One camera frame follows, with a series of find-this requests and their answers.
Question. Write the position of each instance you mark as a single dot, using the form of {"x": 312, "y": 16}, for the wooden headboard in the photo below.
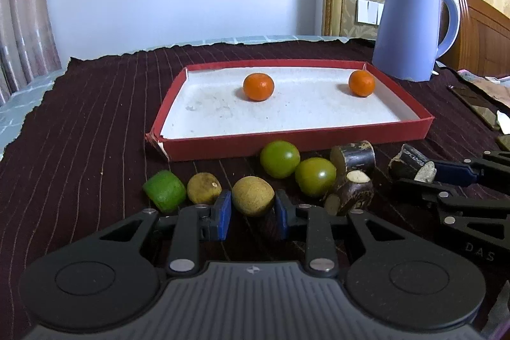
{"x": 480, "y": 29}

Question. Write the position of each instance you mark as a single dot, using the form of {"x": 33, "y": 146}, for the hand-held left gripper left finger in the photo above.
{"x": 223, "y": 216}

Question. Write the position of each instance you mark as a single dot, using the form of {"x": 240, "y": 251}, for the green cut cucumber piece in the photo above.
{"x": 164, "y": 192}

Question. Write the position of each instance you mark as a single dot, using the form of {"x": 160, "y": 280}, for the crumpled brown paper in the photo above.
{"x": 488, "y": 87}

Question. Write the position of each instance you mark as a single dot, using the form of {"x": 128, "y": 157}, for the red cardboard tray white inside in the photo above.
{"x": 279, "y": 105}

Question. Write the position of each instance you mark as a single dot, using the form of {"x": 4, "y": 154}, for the dark brown flat strip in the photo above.
{"x": 474, "y": 105}

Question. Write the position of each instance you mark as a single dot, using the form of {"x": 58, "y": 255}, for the green round citrus fruit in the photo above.
{"x": 279, "y": 159}
{"x": 315, "y": 176}

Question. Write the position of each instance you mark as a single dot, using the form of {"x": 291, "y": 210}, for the orange mandarin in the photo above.
{"x": 361, "y": 83}
{"x": 258, "y": 86}

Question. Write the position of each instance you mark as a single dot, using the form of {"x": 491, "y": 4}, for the white wall switch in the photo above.
{"x": 369, "y": 11}

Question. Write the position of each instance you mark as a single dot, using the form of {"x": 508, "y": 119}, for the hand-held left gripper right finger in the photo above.
{"x": 282, "y": 216}

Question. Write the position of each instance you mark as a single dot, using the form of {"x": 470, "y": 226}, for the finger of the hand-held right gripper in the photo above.
{"x": 454, "y": 172}
{"x": 458, "y": 210}

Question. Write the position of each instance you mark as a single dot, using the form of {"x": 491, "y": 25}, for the large tan round fruit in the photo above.
{"x": 252, "y": 196}

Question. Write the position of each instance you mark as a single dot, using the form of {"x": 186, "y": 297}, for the pink patterned curtain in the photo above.
{"x": 22, "y": 5}

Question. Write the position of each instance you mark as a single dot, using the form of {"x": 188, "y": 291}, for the slim dark sugarcane piece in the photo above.
{"x": 410, "y": 164}

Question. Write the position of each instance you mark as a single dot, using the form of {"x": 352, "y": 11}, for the knobbly dark sugarcane piece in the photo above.
{"x": 350, "y": 193}

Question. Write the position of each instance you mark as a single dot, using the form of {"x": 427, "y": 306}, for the thick dark sugarcane piece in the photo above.
{"x": 354, "y": 157}

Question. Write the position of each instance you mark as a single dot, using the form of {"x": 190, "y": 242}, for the blue electric kettle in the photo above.
{"x": 410, "y": 29}

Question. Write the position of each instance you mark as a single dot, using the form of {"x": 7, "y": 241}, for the small olive brown round fruit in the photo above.
{"x": 202, "y": 188}

